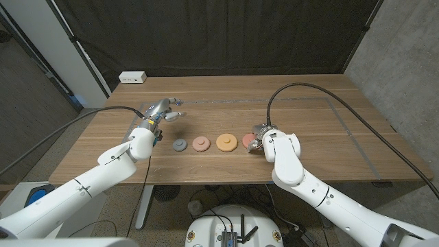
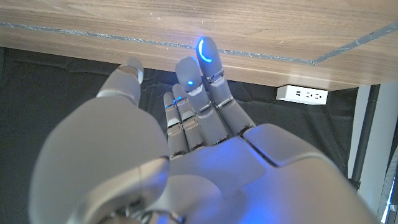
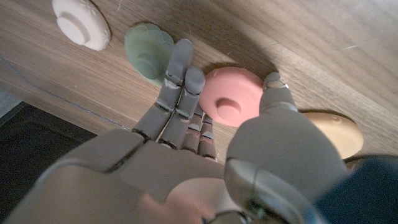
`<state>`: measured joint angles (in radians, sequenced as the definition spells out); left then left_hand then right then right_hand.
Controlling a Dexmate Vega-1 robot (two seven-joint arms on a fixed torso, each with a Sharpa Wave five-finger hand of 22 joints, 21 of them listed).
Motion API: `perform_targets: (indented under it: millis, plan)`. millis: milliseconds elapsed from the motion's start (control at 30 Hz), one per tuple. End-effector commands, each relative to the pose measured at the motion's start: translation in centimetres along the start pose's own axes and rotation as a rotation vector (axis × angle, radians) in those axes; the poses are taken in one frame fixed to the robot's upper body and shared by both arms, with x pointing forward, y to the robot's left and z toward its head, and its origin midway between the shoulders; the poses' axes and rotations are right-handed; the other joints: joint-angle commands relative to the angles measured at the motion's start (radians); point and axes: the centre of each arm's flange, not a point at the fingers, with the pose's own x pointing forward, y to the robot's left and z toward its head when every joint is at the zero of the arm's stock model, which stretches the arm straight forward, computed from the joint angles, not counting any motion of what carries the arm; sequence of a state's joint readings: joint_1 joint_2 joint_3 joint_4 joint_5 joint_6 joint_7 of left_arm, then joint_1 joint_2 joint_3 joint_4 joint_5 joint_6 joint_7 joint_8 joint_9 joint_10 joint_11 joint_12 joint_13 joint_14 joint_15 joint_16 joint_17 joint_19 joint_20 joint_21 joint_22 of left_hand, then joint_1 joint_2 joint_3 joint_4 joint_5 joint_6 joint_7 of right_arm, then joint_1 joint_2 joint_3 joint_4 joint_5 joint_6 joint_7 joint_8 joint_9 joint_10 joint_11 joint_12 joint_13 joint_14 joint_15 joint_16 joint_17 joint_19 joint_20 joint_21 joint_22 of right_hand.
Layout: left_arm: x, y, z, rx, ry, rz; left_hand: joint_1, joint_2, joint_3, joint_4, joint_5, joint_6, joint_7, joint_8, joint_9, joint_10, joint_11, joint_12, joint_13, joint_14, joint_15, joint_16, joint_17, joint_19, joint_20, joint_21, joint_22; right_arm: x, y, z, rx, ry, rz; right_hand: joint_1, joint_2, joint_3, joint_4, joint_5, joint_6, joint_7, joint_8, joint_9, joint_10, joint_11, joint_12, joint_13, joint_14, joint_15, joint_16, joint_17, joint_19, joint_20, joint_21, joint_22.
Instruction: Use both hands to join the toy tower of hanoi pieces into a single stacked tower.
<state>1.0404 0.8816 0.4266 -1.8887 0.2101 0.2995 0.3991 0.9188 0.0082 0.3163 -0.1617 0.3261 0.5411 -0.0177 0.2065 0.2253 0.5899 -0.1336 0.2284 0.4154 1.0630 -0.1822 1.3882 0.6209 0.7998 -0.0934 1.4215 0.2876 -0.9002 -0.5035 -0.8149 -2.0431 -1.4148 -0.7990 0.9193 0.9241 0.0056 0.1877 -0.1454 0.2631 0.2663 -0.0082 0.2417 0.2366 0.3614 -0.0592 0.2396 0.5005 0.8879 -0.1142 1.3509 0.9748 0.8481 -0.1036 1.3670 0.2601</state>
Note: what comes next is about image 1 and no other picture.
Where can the black antenna radio module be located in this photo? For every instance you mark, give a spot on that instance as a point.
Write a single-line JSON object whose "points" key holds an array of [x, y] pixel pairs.
{"points": [[229, 238]]}

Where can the coral red hanoi disc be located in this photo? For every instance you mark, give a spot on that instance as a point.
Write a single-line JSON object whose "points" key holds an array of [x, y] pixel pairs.
{"points": [[247, 140]]}

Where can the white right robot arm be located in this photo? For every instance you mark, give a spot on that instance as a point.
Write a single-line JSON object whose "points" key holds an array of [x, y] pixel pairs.
{"points": [[288, 164]]}

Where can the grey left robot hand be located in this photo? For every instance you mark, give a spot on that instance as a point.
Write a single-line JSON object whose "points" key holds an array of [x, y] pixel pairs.
{"points": [[156, 109]]}

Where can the grey floor cylinder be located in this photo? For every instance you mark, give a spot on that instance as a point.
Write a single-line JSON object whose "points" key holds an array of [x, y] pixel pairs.
{"points": [[195, 207]]}

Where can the white power outlet box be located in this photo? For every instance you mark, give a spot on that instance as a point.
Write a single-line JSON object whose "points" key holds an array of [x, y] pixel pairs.
{"points": [[132, 77]]}

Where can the dark table leg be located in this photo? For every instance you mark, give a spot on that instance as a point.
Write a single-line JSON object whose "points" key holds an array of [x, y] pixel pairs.
{"points": [[327, 223]]}

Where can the black backdrop curtain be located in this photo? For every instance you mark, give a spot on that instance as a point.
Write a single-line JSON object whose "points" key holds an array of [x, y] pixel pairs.
{"points": [[219, 34]]}

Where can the black floor power strip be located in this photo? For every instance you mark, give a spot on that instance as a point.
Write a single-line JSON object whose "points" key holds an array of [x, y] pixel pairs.
{"points": [[298, 238]]}

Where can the large orange hanoi disc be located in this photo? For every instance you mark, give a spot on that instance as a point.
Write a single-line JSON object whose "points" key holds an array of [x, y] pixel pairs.
{"points": [[226, 142]]}

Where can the white pedal board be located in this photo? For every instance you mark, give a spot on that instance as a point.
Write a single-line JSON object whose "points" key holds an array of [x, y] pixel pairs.
{"points": [[92, 216]]}

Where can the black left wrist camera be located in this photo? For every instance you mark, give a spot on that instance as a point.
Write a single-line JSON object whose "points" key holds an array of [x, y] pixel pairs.
{"points": [[158, 138]]}

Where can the grey hanoi disc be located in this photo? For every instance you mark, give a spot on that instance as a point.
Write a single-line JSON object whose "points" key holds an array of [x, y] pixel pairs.
{"points": [[180, 145]]}

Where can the white robot torso base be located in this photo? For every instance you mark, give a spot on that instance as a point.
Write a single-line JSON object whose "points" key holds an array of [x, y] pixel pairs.
{"points": [[209, 223]]}

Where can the blue foot pad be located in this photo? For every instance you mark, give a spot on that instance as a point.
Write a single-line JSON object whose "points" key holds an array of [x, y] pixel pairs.
{"points": [[37, 198]]}

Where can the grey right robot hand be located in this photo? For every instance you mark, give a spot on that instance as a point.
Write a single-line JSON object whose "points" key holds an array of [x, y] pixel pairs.
{"points": [[259, 130]]}

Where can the black floor fan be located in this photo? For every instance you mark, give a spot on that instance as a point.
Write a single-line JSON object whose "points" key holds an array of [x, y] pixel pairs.
{"points": [[166, 193]]}

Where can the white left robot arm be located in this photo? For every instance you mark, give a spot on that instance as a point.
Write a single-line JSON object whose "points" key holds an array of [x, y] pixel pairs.
{"points": [[68, 202]]}

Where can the dusty pink hanoi disc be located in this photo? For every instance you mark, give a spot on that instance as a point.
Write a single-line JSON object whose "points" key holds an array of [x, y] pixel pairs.
{"points": [[201, 144]]}

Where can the black backdrop stand pole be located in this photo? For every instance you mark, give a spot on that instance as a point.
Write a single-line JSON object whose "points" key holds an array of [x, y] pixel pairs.
{"points": [[367, 27], [74, 39]]}

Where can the light grey table leg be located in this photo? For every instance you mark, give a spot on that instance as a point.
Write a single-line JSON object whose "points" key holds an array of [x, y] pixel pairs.
{"points": [[144, 206]]}

